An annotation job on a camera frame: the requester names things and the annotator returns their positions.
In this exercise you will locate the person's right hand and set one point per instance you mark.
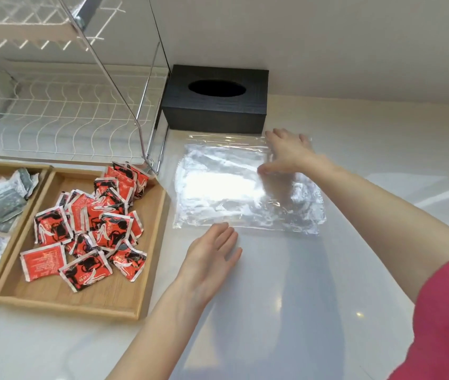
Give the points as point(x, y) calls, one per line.
point(293, 156)

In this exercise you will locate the person's left hand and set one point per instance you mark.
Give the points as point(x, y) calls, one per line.
point(204, 269)

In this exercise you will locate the person's right thumb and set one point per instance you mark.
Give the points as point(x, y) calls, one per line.
point(270, 167)

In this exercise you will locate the person's left thumb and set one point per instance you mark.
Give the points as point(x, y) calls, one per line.
point(234, 260)

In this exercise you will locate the clear plastic bag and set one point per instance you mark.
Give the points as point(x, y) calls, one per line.
point(224, 189)

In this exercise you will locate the person's left forearm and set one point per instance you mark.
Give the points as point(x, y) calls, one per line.
point(161, 336)

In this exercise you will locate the person's right forearm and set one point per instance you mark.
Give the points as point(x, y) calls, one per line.
point(379, 225)

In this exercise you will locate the black tissue box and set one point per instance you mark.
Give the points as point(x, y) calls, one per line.
point(216, 108)

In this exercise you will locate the pile of red packets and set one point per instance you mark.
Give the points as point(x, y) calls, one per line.
point(109, 229)

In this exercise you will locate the pink sleeve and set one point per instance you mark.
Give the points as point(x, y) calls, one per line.
point(446, 324)

